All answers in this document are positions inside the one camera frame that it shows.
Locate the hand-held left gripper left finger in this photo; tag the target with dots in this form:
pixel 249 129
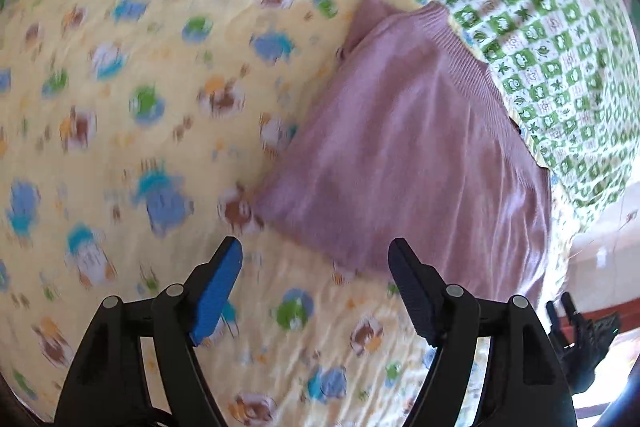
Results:
pixel 216 292

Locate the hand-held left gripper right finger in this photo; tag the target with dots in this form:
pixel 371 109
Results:
pixel 415 292

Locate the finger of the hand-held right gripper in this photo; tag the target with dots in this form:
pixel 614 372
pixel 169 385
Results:
pixel 571 309
pixel 554 322

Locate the pink knitted sweater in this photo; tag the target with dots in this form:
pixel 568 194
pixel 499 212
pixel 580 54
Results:
pixel 400 147

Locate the yellow cartoon animal quilt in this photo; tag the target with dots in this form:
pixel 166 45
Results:
pixel 150 107

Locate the green checkered blanket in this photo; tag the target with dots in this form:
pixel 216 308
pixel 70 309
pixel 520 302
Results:
pixel 525 32

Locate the white wall outlet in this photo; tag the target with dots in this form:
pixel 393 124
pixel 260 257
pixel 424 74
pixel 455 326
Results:
pixel 601 257

